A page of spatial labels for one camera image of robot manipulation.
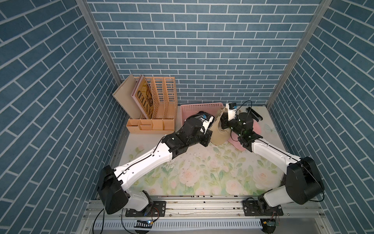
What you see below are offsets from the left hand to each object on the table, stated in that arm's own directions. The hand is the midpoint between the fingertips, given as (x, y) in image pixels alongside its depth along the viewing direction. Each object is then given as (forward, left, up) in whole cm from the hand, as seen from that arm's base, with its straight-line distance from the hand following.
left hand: (215, 133), depth 72 cm
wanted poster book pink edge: (+33, +45, -4) cm, 56 cm away
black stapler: (+35, -38, -24) cm, 57 cm away
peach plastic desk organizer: (+49, +35, -16) cm, 62 cm away
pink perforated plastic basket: (+38, +18, -25) cm, 49 cm away
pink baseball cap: (+1, -10, -6) cm, 12 cm away
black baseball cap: (+34, +5, -23) cm, 42 cm away
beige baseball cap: (+2, -3, -5) cm, 6 cm away
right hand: (+15, -5, -2) cm, 16 cm away
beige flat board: (+27, +55, 0) cm, 61 cm away
